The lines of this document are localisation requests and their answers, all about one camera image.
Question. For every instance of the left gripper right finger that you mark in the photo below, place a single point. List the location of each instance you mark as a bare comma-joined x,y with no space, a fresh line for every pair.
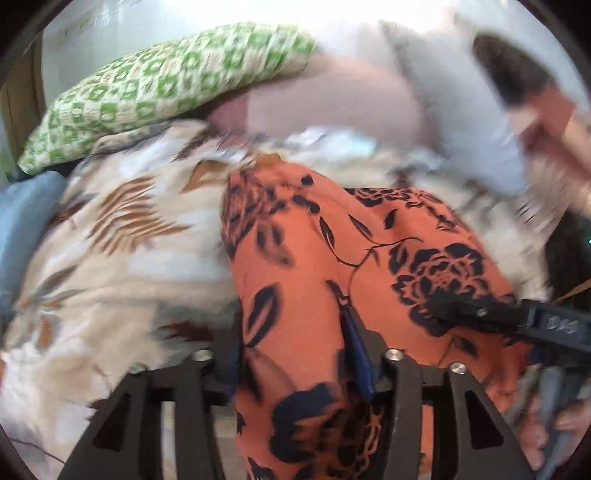
471,439

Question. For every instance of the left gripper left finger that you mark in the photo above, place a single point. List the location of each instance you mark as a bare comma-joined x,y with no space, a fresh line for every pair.
123,439

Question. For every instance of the orange floral blouse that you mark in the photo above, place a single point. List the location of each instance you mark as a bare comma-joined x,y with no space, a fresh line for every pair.
305,252

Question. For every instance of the leaf pattern blanket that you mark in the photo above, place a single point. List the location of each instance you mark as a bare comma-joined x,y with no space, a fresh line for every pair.
131,268

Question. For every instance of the grey blue pillow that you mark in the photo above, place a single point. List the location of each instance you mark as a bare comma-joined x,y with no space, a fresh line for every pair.
469,123

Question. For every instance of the dark furry cushion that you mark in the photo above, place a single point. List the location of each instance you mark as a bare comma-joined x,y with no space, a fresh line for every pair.
517,75

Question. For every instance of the blue folded towel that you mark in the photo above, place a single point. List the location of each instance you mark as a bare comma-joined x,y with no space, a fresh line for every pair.
26,208

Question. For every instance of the small white teal cloth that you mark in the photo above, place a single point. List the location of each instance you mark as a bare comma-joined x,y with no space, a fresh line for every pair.
332,140

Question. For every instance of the pink quilted mattress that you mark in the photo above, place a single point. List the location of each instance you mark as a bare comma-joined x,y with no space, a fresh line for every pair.
331,92

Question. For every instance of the green checkered pillow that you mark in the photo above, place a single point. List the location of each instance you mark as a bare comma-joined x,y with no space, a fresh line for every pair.
162,82

